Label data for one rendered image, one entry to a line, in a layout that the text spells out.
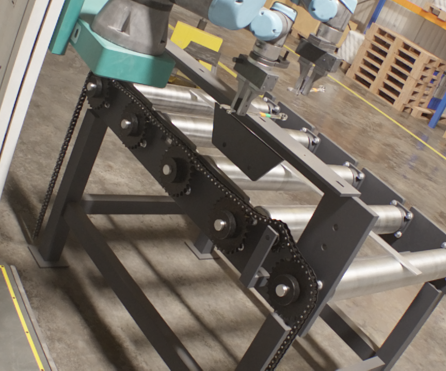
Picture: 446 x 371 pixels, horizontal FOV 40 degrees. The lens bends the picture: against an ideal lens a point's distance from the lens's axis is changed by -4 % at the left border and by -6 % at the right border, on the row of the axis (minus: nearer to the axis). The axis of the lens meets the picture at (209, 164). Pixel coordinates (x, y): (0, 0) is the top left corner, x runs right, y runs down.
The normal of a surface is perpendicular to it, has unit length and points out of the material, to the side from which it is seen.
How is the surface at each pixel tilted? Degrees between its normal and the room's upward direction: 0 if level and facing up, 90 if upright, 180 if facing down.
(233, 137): 90
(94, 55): 90
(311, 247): 90
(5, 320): 0
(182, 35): 90
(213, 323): 0
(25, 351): 0
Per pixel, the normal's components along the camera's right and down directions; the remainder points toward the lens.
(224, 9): -0.43, 0.54
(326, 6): 0.07, 0.43
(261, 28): -0.35, 0.24
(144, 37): 0.47, 0.23
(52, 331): 0.39, -0.84
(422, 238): -0.74, -0.05
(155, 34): 0.74, 0.26
